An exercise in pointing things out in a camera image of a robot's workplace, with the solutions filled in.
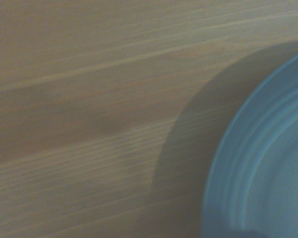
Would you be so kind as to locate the dark teal round plate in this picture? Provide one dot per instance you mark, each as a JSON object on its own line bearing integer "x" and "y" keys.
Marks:
{"x": 275, "y": 161}

